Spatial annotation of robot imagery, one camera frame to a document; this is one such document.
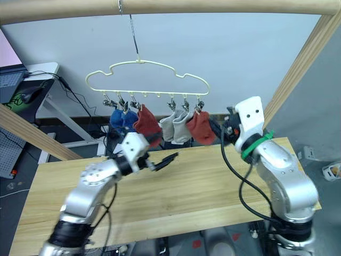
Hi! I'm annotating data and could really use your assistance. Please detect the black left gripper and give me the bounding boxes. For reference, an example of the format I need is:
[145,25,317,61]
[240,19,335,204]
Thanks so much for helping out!
[137,151,181,172]

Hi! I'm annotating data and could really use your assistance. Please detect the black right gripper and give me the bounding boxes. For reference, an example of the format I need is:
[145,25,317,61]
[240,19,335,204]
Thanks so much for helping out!
[208,106,242,147]

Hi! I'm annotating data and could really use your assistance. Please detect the metal hanger hook rod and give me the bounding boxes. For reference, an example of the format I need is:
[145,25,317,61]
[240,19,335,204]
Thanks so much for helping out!
[129,13,141,60]

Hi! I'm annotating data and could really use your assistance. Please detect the red sock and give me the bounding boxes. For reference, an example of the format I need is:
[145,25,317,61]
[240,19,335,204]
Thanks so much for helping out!
[133,103,163,149]
[185,110,217,146]

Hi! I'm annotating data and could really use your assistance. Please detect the grey sock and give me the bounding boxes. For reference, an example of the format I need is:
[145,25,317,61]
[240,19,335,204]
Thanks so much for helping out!
[159,109,177,142]
[172,110,194,145]

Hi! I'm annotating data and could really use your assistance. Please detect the green zip tie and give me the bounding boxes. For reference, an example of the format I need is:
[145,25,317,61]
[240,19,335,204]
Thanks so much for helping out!
[240,130,275,158]

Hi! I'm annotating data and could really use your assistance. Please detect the blue sock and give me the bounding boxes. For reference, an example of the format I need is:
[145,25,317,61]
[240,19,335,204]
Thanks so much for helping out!
[110,107,125,129]
[121,108,139,129]

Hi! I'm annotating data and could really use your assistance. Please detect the white power socket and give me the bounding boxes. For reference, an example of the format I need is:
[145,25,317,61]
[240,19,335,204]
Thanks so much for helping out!
[303,145,320,161]

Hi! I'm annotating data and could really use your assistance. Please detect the white desk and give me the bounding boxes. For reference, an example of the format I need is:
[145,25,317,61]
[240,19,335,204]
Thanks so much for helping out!
[23,62,101,164]

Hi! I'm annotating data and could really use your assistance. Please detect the black mouse pad green logo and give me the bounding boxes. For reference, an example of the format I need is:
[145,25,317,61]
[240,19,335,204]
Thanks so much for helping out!
[0,78,56,125]

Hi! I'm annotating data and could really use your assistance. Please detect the black computer mouse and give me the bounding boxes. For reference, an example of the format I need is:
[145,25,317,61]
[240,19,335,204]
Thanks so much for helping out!
[20,87,44,105]

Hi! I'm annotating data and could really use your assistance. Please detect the grey perforated metal panel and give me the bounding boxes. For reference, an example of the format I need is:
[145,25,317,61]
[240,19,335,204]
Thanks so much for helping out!
[0,127,27,179]

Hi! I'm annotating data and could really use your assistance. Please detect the dark laptop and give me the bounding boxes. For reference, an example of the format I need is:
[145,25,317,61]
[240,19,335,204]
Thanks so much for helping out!
[0,63,28,103]

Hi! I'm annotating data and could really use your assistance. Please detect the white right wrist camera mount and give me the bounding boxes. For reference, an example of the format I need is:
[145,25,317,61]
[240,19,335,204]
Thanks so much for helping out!
[233,96,265,150]

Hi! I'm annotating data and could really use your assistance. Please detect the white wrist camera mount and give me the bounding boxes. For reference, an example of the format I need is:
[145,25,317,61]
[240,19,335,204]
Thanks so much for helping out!
[120,132,150,174]
[233,96,265,150]

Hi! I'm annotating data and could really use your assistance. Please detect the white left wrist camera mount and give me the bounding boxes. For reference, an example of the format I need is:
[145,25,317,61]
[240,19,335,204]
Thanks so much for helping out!
[120,132,150,174]

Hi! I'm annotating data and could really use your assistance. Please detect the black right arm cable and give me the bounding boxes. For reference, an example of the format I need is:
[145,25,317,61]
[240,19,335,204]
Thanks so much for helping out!
[221,130,279,222]

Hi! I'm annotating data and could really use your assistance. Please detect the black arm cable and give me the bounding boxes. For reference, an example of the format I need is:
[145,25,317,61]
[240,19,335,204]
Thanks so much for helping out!
[92,182,118,248]
[221,130,279,222]

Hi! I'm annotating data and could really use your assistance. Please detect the cream clip hanger frame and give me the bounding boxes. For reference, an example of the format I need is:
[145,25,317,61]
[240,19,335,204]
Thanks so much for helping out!
[85,58,210,98]

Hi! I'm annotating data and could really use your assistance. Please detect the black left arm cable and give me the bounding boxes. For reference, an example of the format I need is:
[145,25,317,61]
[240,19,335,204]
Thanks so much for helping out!
[92,182,118,248]

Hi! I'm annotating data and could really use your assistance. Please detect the wooden frame slanted post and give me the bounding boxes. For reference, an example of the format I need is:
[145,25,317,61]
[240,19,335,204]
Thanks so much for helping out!
[0,103,83,162]
[262,12,337,131]

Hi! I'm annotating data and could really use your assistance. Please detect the black desk cable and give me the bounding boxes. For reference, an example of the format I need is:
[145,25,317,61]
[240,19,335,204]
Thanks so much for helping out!
[24,70,112,141]

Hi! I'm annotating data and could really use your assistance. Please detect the wooden frame top beam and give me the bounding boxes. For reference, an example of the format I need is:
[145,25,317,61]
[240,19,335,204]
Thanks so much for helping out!
[0,0,341,27]

